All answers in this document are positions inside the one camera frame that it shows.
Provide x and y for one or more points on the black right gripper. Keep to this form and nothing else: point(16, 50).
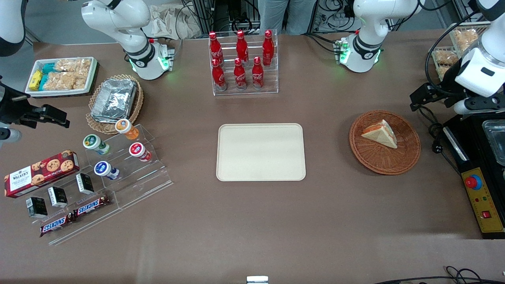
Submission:
point(12, 107)

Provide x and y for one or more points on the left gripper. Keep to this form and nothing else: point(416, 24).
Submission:
point(448, 83)

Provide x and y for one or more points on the triangular sandwich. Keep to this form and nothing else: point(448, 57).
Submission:
point(380, 136)

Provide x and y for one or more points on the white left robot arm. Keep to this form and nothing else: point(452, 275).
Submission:
point(367, 23)

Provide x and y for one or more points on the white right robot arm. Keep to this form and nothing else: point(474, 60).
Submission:
point(130, 23)

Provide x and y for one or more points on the light woven oval basket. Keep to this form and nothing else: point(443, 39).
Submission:
point(98, 127)

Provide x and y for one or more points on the white rectangular snack tray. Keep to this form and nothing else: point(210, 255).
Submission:
point(93, 75)

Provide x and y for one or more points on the brown round wicker basket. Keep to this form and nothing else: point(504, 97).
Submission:
point(378, 161)

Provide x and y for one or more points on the beige rectangular tray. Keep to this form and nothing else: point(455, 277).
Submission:
point(260, 154)

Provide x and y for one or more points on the clear bag of rice crackers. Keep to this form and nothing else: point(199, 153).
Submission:
point(446, 57)
point(445, 71)
point(465, 38)

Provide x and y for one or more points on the teal snack pack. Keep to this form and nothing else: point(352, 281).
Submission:
point(49, 68)
point(43, 82)

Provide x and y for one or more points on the yellow snack pack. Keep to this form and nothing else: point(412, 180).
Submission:
point(35, 80)

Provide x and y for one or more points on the rice cracker snack bag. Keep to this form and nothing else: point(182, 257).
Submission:
point(73, 65)
point(65, 81)

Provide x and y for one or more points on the green lid yogurt cup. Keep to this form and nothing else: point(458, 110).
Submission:
point(92, 142)

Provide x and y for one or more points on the red Walkers cookie box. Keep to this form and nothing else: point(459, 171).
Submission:
point(39, 173)

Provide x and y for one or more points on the black appliance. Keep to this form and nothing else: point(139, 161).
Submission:
point(471, 138)

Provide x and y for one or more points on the stack of foil trays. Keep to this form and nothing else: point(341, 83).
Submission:
point(114, 100)

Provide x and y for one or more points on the blue lid yogurt cup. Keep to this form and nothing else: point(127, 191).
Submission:
point(102, 169)

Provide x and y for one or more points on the small black box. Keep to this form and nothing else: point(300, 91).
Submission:
point(37, 207)
point(85, 183)
point(58, 197)

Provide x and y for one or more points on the orange lid yogurt cup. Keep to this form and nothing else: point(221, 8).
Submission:
point(124, 127)

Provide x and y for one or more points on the clear glass container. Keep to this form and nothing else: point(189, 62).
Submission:
point(497, 142)

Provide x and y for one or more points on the red lid yogurt cup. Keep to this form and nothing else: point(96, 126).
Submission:
point(137, 150)

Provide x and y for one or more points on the Snickers bar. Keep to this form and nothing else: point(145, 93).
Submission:
point(90, 206)
point(55, 225)

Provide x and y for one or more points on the clear acrylic stepped cup stand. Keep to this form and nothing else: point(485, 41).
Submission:
point(142, 181)

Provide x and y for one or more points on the clear acrylic stepped snack stand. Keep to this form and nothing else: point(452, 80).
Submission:
point(90, 223)

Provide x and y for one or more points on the yellow control panel with button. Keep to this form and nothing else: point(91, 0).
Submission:
point(483, 205)

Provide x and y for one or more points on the beige cloth bag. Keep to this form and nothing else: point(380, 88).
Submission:
point(169, 21)

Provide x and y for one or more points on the clear acrylic bottle rack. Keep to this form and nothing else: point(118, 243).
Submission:
point(272, 79)

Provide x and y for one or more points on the person legs in grey trousers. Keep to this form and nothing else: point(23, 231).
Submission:
point(284, 15)

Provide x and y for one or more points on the red cola bottle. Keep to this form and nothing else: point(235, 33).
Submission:
point(268, 47)
point(257, 75)
point(240, 77)
point(241, 45)
point(215, 47)
point(219, 77)

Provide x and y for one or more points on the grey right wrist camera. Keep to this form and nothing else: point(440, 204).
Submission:
point(10, 135)

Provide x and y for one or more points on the small white metal bracket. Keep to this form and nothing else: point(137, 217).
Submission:
point(257, 280)

